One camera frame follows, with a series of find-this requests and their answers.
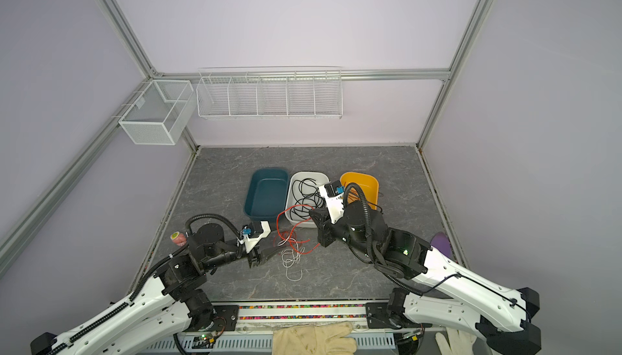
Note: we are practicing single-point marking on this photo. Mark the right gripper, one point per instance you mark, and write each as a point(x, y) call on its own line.
point(322, 226)

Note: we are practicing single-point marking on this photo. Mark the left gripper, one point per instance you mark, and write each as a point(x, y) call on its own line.
point(254, 255)

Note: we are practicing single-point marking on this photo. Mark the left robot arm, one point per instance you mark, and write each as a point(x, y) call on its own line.
point(168, 299)

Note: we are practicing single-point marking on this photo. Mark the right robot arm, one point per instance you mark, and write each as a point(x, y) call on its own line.
point(430, 288)

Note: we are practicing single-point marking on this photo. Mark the white plastic bin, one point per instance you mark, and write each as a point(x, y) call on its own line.
point(303, 195)

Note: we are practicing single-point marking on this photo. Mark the teal plastic bin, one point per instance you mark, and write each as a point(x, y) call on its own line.
point(267, 194)

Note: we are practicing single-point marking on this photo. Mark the yellow plastic bin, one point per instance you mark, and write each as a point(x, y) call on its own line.
point(368, 184)

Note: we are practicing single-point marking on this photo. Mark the pink toy figure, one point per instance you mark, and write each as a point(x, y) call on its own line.
point(179, 239)

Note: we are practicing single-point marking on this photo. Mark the cream work glove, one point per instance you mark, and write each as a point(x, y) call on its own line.
point(315, 339)

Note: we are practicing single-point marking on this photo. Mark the small white mesh basket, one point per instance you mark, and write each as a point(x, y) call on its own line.
point(160, 113)

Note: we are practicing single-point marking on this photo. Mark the white glove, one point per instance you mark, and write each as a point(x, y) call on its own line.
point(455, 342)

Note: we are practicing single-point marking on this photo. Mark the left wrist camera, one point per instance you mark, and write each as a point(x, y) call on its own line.
point(253, 233)

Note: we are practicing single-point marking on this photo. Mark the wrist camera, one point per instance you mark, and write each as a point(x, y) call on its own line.
point(332, 193)
point(253, 233)

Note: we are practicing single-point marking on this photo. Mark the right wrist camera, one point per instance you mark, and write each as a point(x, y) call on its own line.
point(332, 193)

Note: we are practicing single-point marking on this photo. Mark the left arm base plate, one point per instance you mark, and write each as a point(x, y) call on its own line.
point(220, 318)

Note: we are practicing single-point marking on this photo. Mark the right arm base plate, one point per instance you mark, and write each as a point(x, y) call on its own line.
point(379, 315)

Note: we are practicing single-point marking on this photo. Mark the long white wire basket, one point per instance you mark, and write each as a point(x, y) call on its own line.
point(270, 93)

